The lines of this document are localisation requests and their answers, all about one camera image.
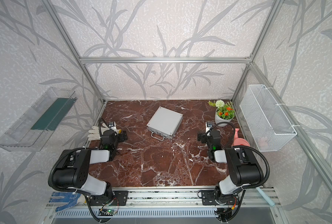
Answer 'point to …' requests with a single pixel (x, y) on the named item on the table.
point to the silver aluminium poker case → (164, 122)
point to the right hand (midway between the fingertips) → (206, 129)
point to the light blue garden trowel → (266, 196)
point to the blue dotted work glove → (71, 199)
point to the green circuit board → (107, 212)
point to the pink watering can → (239, 141)
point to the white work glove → (94, 133)
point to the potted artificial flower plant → (224, 112)
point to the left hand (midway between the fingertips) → (117, 130)
